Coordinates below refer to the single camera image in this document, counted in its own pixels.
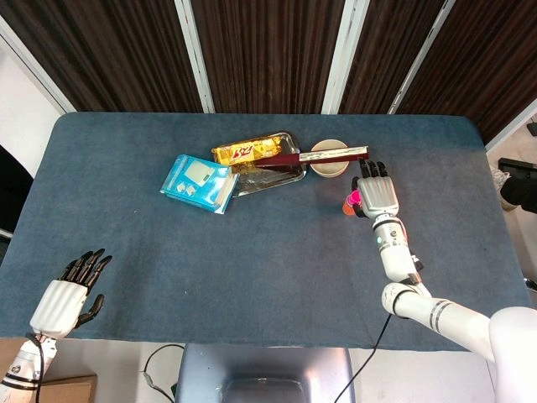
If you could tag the black curved panel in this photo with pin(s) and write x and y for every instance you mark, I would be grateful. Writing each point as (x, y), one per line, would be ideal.
(12, 189)

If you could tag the shiny metal tray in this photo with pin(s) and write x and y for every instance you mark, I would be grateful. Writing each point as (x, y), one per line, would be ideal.
(268, 180)

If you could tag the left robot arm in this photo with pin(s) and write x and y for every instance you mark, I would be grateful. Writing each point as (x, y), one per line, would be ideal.
(23, 365)

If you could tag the orange plastic cup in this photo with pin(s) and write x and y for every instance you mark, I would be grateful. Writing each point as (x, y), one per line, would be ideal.
(347, 209)

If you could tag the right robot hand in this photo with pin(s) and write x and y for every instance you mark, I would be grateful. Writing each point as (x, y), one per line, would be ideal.
(377, 196)

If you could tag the beige ceramic bowl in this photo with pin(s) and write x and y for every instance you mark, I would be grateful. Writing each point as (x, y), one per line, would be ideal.
(331, 170)

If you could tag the blue tablecloth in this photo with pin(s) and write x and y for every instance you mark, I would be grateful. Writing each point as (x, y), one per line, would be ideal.
(210, 260)

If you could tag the dark brown partition panel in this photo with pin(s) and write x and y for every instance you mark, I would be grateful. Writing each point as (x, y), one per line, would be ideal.
(482, 54)
(105, 50)
(386, 50)
(268, 50)

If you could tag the pink plastic cup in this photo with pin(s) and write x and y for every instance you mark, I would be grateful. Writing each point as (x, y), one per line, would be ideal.
(354, 196)

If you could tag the brown cardboard box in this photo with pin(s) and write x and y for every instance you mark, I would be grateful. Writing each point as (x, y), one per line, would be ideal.
(67, 390)

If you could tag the black bag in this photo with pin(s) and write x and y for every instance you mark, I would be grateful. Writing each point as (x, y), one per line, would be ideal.
(520, 193)

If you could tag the dark red chopsticks box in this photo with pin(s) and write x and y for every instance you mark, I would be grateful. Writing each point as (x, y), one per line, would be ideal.
(327, 156)

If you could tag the silver blue robot torso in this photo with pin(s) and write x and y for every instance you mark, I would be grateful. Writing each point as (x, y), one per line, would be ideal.
(264, 369)

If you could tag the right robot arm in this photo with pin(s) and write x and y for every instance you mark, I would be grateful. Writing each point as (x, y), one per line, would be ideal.
(396, 256)

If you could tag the gold snack package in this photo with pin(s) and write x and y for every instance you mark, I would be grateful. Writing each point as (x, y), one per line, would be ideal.
(243, 152)

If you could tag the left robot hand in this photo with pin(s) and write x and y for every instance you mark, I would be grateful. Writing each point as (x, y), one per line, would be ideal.
(56, 308)

